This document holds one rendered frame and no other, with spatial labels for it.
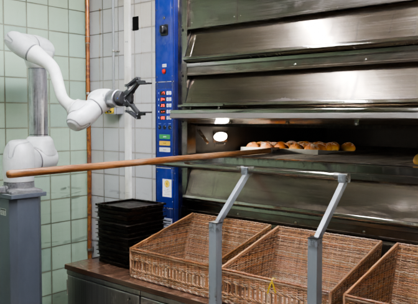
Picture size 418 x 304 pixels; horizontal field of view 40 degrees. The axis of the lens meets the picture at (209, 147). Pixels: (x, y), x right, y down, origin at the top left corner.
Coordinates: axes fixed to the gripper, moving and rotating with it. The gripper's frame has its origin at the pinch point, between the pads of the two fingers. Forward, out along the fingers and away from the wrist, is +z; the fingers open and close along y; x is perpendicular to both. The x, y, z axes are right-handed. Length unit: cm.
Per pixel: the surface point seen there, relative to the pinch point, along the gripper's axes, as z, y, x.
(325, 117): 71, 9, -40
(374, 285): 100, 77, -29
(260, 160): 26, 32, -55
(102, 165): 8.2, 29.3, 34.7
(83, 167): 8, 29, 44
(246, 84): 16, -8, -56
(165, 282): 5, 88, -6
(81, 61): -116, -27, -51
